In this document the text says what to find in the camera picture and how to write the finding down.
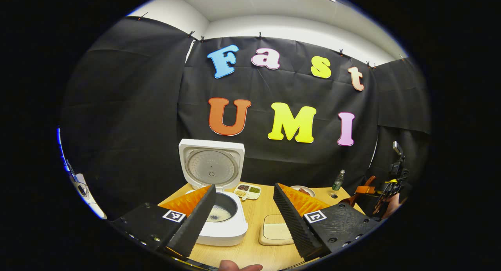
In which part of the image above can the beige tray of rice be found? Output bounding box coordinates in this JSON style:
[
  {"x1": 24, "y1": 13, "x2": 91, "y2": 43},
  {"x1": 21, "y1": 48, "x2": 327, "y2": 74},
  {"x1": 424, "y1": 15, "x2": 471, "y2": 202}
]
[{"x1": 259, "y1": 214, "x2": 295, "y2": 246}]

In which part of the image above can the brown wooden spoon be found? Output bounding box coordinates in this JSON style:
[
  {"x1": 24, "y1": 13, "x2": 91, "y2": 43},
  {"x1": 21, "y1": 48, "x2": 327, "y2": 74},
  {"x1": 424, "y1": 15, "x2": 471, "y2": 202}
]
[{"x1": 340, "y1": 175, "x2": 376, "y2": 207}]

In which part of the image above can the white round plate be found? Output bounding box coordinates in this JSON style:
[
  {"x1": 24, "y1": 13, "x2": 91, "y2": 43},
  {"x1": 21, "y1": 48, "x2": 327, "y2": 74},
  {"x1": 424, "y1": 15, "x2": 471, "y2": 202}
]
[{"x1": 290, "y1": 185, "x2": 315, "y2": 198}]

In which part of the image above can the black backdrop cloth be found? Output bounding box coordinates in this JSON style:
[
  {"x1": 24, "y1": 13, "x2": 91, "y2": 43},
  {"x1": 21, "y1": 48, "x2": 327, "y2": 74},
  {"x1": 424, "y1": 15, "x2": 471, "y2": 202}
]
[{"x1": 59, "y1": 17, "x2": 431, "y2": 221}]

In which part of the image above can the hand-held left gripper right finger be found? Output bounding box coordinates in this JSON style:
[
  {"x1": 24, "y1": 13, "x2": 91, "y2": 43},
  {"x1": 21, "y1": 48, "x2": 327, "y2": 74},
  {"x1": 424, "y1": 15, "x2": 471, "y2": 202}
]
[{"x1": 273, "y1": 183, "x2": 382, "y2": 262}]

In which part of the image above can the white divided grain dish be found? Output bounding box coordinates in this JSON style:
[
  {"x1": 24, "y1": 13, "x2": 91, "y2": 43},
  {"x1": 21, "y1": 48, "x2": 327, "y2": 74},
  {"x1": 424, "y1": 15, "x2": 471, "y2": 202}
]
[{"x1": 234, "y1": 184, "x2": 261, "y2": 201}]

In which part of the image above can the white side desk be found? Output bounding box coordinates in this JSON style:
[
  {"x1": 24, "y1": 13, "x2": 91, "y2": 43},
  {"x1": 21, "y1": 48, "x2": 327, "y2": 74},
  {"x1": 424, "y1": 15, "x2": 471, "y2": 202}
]
[{"x1": 70, "y1": 173, "x2": 107, "y2": 220}]

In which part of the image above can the white rice cooker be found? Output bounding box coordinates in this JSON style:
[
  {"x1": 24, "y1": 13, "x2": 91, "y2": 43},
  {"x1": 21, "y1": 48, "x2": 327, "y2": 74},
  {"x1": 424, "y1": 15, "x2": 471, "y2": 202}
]
[{"x1": 178, "y1": 139, "x2": 249, "y2": 246}]

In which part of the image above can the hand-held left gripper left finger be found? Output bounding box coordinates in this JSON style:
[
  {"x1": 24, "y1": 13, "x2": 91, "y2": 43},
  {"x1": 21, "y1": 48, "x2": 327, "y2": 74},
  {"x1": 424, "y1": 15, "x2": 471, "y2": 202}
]
[{"x1": 111, "y1": 185, "x2": 218, "y2": 260}]

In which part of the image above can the green label water bottle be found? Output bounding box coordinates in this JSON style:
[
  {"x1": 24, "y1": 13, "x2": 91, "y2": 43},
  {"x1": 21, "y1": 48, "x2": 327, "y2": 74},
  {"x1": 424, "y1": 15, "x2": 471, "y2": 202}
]
[{"x1": 332, "y1": 169, "x2": 346, "y2": 191}]

